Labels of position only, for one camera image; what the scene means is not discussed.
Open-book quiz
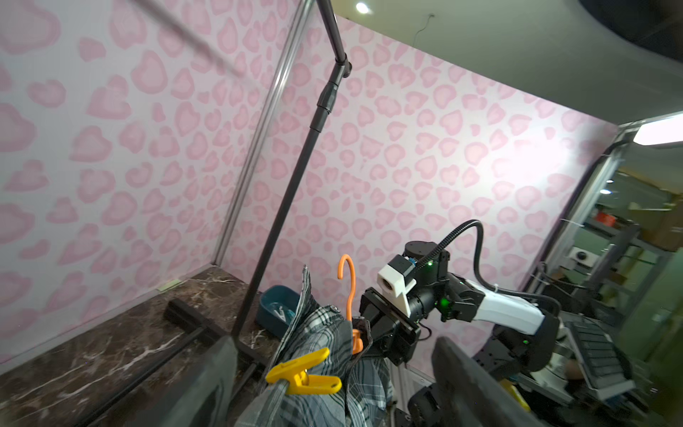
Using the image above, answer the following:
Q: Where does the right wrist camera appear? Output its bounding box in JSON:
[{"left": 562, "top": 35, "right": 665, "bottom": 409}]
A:
[{"left": 377, "top": 254, "right": 416, "bottom": 318}]

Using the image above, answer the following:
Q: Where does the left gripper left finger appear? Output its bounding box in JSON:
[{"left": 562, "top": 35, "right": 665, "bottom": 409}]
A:
[{"left": 127, "top": 336, "right": 238, "bottom": 427}]

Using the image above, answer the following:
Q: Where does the teal plastic tray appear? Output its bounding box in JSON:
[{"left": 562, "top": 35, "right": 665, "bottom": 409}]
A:
[{"left": 256, "top": 285, "right": 300, "bottom": 339}]

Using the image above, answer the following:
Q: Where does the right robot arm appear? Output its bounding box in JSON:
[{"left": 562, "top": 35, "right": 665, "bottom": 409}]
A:
[{"left": 360, "top": 220, "right": 560, "bottom": 426}]

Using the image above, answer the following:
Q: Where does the orange plastic hanger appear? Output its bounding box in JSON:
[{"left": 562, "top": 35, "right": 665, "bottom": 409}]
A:
[{"left": 337, "top": 254, "right": 364, "bottom": 356}]

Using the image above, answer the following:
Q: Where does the yellow clothespin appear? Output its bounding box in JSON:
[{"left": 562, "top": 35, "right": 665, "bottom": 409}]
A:
[{"left": 265, "top": 348, "right": 343, "bottom": 396}]

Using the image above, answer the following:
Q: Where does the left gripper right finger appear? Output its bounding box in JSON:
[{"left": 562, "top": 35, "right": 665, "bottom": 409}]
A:
[{"left": 431, "top": 337, "right": 542, "bottom": 427}]

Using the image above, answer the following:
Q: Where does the black clothes rack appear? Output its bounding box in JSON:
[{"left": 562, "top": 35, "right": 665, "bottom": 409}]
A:
[{"left": 74, "top": 0, "right": 352, "bottom": 426}]

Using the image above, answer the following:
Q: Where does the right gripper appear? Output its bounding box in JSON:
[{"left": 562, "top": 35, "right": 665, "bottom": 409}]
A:
[{"left": 360, "top": 288, "right": 427, "bottom": 366}]

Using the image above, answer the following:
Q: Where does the black white plaid shirt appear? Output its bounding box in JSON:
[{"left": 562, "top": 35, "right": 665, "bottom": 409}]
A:
[{"left": 236, "top": 267, "right": 394, "bottom": 426}]

